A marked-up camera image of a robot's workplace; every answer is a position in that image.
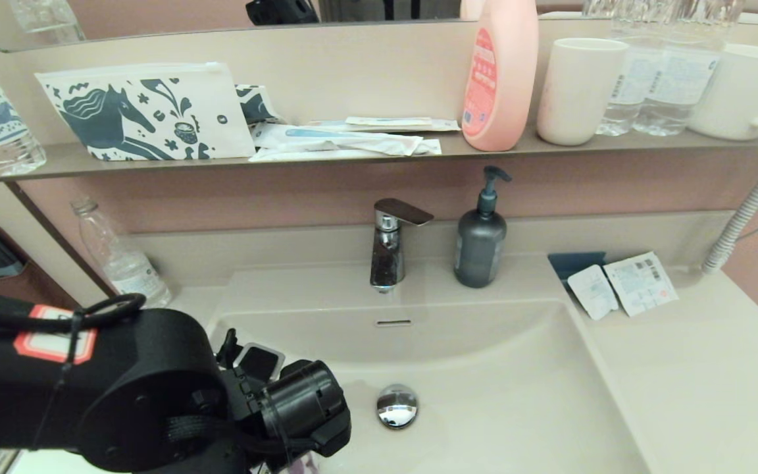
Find white ribbed tumbler cup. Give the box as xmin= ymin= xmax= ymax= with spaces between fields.
xmin=536 ymin=38 xmax=630 ymax=146

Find chrome drain stopper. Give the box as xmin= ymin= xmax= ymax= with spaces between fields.
xmin=376 ymin=384 xmax=419 ymax=430

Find dark blue sachet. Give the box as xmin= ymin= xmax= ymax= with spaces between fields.
xmin=547 ymin=251 xmax=607 ymax=284

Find chrome sink faucet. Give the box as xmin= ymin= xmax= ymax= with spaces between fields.
xmin=370 ymin=197 xmax=435 ymax=290

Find wall mirror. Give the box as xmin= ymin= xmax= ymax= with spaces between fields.
xmin=0 ymin=0 xmax=758 ymax=53

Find white coiled hose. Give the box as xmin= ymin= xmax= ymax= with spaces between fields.
xmin=702 ymin=157 xmax=758 ymax=275

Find clear ribbed water bottle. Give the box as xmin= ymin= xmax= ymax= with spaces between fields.
xmin=633 ymin=0 xmax=745 ymax=137
xmin=595 ymin=0 xmax=668 ymax=137

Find thin white blue sachet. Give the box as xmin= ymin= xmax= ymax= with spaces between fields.
xmin=307 ymin=116 xmax=462 ymax=133

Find white mug with handle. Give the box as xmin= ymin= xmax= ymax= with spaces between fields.
xmin=688 ymin=43 xmax=758 ymax=141

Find large white barcode sachet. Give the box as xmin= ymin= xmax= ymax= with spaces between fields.
xmin=603 ymin=251 xmax=680 ymax=318

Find wrapped toiletry packets on shelf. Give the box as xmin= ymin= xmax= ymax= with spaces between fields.
xmin=251 ymin=122 xmax=443 ymax=157

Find brown holder bag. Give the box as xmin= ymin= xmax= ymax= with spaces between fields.
xmin=0 ymin=224 xmax=82 ymax=310

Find beige wash basin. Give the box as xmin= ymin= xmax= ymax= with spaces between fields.
xmin=208 ymin=300 xmax=656 ymax=474

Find slim clear plastic bottle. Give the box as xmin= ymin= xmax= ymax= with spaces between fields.
xmin=70 ymin=197 xmax=172 ymax=310

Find pink lotion bottle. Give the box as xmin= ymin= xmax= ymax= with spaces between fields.
xmin=461 ymin=0 xmax=540 ymax=152

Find grey brown wall shelf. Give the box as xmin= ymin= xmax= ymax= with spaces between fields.
xmin=0 ymin=126 xmax=758 ymax=184

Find small white sachet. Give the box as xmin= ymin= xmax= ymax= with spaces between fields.
xmin=567 ymin=264 xmax=620 ymax=321

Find dark grey pump soap bottle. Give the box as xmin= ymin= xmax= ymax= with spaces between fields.
xmin=453 ymin=165 xmax=513 ymax=288

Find white pouch blue horse print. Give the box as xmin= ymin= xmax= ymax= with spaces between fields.
xmin=35 ymin=62 xmax=257 ymax=161

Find flat white packet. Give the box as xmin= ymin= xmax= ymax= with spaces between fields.
xmin=249 ymin=147 xmax=386 ymax=163

